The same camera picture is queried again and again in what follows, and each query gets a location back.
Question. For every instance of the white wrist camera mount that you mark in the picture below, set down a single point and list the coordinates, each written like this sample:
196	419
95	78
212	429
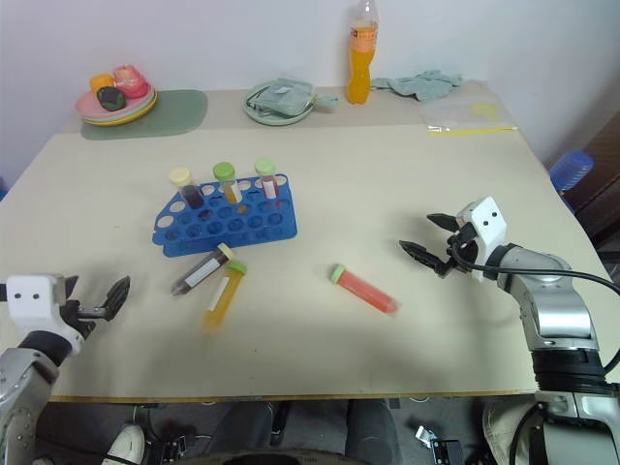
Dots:
31	298
486	223

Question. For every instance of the white rounded shape under table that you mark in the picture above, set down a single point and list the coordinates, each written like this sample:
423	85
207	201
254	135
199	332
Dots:
127	443

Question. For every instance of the pink round plate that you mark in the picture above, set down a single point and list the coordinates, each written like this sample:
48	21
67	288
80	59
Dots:
87	107

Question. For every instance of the dark rounded shape under table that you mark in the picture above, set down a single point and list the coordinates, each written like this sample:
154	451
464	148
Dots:
310	431

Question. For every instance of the orange liquid tube green cap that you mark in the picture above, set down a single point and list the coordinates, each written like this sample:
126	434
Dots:
231	191
224	295

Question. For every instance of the green placemat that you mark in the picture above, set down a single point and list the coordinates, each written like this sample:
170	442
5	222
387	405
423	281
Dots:
179	114

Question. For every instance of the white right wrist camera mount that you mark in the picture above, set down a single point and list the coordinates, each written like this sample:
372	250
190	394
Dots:
486	223

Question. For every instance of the brown wooden cabinet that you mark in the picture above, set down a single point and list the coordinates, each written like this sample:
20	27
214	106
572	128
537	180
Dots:
600	194

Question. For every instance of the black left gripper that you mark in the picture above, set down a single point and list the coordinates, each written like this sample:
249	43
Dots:
83	320

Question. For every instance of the pale green round plate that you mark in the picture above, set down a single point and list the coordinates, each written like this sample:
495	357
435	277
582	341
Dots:
257	115

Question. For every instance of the green plate with cloth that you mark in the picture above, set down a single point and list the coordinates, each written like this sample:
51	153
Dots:
283	99

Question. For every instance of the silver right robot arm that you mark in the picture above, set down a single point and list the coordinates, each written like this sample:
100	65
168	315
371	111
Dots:
557	315

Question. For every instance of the orange soda plastic bottle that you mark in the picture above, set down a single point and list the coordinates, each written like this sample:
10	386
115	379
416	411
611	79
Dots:
361	68

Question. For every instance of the blue plastic test tube rack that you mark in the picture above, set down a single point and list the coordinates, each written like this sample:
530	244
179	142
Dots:
232	232

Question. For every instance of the clear plastic zip bag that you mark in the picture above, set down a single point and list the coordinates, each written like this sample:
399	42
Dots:
460	116

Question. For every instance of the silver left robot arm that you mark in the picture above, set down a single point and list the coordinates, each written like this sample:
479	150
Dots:
19	382

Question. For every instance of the crumpled green cloth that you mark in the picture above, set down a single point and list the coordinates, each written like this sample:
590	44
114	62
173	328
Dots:
426	84

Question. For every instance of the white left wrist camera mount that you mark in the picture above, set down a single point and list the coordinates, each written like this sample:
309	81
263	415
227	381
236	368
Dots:
31	298

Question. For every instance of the dark green toy food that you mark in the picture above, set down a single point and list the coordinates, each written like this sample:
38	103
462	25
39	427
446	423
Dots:
111	98

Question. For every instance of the pink toy food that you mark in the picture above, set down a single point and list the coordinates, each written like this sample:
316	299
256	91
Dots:
130	81

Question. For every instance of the yellow round plate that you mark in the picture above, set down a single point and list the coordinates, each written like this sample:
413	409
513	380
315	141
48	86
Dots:
140	114

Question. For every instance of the pink liquid tube green cap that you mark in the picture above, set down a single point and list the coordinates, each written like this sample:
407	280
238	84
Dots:
269	186
365	290

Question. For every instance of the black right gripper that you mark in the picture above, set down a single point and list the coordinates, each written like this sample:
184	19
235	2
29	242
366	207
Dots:
461	247

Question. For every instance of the blue plastic stool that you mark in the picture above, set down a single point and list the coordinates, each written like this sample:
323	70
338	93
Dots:
571	169

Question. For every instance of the orange toy food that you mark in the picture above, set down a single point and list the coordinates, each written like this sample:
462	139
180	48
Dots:
101	81

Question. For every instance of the dark liquid tube cream cap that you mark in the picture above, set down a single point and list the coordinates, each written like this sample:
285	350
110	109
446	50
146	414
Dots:
201	271
191	194

